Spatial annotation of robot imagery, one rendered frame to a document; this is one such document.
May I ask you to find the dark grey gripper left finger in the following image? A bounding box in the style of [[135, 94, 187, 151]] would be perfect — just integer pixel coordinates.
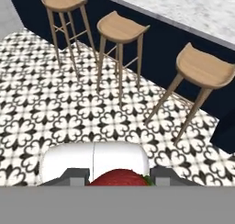
[[39, 168, 91, 187]]

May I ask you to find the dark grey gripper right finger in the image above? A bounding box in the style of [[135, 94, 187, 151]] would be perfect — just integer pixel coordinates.
[[149, 165, 200, 187]]

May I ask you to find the red strawberry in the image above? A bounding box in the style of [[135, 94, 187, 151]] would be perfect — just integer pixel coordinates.
[[87, 168, 154, 187]]

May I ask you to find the dark blue dining counter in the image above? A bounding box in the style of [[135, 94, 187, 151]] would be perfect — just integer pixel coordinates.
[[6, 0, 235, 155]]

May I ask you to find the white rounded object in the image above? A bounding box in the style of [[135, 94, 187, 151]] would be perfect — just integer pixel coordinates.
[[39, 141, 151, 185]]

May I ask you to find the wooden bar stool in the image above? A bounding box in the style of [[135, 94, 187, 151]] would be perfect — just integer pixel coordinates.
[[95, 10, 151, 108], [40, 0, 99, 79], [143, 41, 235, 145]]

